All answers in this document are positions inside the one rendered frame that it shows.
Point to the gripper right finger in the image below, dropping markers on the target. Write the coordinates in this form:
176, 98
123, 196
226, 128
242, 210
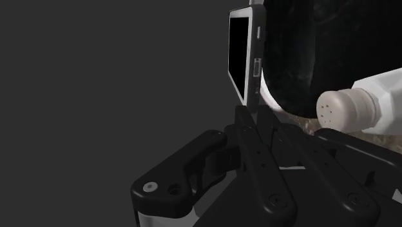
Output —
326, 176

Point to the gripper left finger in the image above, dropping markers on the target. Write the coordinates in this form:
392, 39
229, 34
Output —
188, 160

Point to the white phone with black screen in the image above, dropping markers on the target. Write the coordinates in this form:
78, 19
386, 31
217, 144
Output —
238, 53

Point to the white shaker with beige cap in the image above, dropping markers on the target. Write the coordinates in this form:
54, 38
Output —
348, 108

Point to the large black bowl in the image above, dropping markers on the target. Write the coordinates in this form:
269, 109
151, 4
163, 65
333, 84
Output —
292, 56

